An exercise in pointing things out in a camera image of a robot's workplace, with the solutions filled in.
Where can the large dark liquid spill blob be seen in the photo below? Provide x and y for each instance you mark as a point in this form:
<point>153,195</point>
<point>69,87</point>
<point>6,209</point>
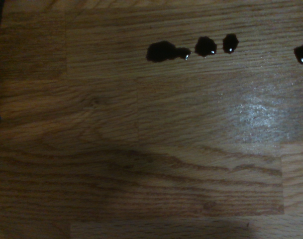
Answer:
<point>161,51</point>

